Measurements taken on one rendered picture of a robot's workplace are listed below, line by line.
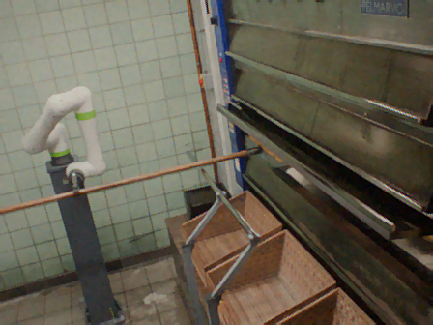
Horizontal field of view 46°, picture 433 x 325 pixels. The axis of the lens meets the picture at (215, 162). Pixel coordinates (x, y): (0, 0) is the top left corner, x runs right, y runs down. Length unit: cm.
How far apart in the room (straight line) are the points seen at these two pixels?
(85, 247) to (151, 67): 140
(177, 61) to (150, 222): 133
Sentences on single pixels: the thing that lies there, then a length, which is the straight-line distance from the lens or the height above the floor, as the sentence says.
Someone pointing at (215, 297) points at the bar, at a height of 95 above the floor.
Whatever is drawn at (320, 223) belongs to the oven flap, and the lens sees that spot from 239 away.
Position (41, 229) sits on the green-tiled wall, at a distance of 420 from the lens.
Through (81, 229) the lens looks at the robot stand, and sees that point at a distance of 343.
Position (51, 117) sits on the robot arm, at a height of 157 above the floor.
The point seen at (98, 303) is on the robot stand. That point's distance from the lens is 370.
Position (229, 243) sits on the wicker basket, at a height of 59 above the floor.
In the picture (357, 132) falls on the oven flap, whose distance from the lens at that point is 188.
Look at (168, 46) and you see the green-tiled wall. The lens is 390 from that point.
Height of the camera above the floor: 217
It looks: 20 degrees down
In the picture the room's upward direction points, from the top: 9 degrees counter-clockwise
